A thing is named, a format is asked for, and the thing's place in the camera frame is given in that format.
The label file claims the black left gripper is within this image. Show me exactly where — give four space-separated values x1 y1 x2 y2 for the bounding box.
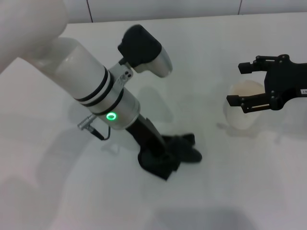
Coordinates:
125 114 169 159

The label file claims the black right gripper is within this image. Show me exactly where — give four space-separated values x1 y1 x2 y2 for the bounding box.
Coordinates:
226 54 307 115

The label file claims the dark rag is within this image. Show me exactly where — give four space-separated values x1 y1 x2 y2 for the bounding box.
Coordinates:
137 132 203 182

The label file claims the clear plastic cup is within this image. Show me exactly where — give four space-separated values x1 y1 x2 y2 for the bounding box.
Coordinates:
223 80 266 130

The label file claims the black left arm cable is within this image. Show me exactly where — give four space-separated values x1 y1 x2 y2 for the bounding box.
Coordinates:
77 114 111 141

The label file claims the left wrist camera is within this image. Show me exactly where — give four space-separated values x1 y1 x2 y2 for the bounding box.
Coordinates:
117 24 174 79

